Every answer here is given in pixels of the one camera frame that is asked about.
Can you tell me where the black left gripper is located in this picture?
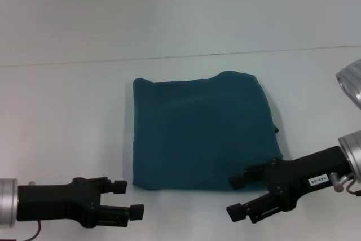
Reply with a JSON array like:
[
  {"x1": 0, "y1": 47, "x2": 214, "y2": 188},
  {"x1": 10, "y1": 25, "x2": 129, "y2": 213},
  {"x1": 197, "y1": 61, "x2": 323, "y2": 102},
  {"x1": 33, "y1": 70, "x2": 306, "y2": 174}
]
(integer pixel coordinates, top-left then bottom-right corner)
[{"x1": 17, "y1": 177, "x2": 146, "y2": 230}]

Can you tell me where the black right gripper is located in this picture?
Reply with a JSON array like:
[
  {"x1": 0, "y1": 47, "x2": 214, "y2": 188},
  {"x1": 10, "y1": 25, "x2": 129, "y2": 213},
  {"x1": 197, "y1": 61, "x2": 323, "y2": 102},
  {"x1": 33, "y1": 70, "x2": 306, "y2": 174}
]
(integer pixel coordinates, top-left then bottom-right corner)
[{"x1": 226, "y1": 145, "x2": 354, "y2": 224}]

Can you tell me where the teal blue t-shirt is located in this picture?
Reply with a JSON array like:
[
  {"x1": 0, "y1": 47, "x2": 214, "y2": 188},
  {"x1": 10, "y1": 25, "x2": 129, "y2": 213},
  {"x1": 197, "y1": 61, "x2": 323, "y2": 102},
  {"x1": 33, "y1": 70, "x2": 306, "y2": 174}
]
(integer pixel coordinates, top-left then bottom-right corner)
[{"x1": 131, "y1": 70, "x2": 284, "y2": 192}]

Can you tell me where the dark cable with metal plug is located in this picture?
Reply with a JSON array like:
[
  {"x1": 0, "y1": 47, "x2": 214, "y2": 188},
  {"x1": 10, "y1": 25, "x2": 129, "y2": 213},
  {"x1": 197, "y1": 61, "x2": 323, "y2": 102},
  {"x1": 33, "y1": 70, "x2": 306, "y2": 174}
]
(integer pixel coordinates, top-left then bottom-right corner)
[{"x1": 0, "y1": 220, "x2": 43, "y2": 241}]

